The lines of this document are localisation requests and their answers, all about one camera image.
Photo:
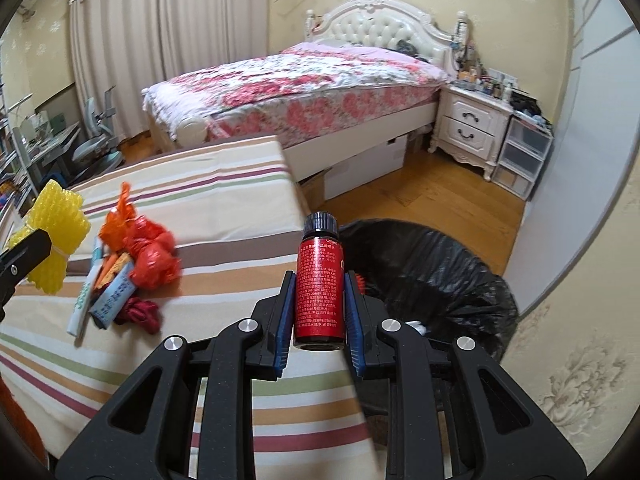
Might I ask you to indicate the white wardrobe door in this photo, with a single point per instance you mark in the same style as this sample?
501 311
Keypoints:
575 135

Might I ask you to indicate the clear plastic drawer unit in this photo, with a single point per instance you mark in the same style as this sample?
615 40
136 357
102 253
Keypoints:
522 155

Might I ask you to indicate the red label glass bottle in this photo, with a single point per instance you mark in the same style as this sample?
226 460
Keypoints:
320 285

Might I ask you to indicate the bed with floral quilt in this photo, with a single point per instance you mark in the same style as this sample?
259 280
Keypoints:
300 80

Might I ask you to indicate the blue grey sachet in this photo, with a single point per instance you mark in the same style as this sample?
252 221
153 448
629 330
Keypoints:
112 300

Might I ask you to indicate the orange sachet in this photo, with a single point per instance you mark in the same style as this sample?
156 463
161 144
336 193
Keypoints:
111 270

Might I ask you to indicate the white nightstand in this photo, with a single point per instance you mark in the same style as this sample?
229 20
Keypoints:
470 125

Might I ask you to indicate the orange cloth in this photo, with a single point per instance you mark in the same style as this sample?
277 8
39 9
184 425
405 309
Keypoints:
15 420

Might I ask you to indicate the white bed frame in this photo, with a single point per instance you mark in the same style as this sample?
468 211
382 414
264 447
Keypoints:
325 152

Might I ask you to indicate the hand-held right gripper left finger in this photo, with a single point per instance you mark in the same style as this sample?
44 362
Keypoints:
285 320

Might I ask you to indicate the white and teal stick sachet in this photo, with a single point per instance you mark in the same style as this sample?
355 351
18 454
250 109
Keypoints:
82 305

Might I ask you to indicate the grey office chair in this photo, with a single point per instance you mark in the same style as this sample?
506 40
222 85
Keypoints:
95 150

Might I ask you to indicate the grey desk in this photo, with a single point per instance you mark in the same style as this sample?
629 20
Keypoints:
55 137

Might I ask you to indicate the red plastic bag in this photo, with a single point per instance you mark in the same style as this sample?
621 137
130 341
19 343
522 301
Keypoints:
150 255

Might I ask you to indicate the striped bed sheet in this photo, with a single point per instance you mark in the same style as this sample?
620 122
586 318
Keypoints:
210 200

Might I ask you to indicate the white tufted headboard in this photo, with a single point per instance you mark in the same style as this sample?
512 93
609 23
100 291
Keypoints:
380 25

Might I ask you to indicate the beige curtain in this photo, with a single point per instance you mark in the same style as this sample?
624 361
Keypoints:
175 20

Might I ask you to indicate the yellow foam fruit net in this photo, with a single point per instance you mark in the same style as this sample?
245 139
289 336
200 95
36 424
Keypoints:
55 220

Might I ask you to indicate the dark items pile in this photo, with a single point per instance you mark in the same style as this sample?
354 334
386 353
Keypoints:
530 107

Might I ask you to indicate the orange plastic bag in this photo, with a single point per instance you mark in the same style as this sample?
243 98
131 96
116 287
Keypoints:
117 225

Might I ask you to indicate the white storage box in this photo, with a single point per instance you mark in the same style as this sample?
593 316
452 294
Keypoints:
360 165

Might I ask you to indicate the dark red wrapper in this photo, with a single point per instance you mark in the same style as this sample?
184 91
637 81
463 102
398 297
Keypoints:
140 312

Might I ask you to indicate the cluster of small bottles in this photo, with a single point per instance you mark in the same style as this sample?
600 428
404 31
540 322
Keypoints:
480 77

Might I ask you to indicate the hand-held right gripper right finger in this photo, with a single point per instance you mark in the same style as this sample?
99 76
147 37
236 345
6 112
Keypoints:
352 320

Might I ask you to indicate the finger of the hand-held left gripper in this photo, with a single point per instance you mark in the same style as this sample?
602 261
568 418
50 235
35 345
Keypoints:
30 252

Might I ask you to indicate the brown cardboard box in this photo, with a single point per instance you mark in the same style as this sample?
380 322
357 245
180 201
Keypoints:
315 190

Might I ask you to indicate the white air conditioner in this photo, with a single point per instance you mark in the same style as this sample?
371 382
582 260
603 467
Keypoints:
31 0

